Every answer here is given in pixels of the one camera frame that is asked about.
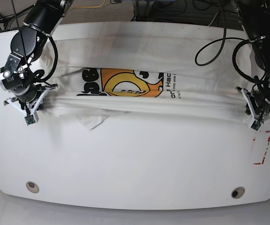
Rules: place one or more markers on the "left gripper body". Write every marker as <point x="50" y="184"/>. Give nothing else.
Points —
<point x="257" y="108"/>

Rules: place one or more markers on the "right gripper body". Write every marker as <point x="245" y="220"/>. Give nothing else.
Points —
<point x="28" y="99"/>

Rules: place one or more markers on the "white T-shirt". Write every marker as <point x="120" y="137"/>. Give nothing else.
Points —
<point x="107" y="76"/>

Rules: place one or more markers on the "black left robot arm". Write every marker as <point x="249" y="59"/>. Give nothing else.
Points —
<point x="255" y="20"/>

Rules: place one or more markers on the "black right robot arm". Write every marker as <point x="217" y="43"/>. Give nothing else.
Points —
<point x="27" y="45"/>

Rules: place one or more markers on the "red tape rectangle marking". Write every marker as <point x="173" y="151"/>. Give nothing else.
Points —
<point x="259" y="147"/>

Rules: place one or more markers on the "black tripod legs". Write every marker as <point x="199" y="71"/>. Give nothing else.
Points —
<point x="5" y="20"/>

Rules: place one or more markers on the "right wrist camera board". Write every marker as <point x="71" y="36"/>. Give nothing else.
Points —
<point x="31" y="119"/>

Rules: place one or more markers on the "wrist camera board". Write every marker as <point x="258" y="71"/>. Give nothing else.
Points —
<point x="31" y="119"/>
<point x="255" y="125"/>

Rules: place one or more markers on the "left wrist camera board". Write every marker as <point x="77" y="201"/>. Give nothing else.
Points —
<point x="255" y="125"/>

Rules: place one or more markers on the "left table cable grommet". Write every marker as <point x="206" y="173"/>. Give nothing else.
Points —
<point x="32" y="187"/>

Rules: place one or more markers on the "table cable grommet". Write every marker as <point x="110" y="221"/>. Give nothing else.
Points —
<point x="238" y="192"/>
<point x="32" y="187"/>

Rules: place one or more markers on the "right table cable grommet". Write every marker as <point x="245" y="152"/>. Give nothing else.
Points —
<point x="238" y="192"/>

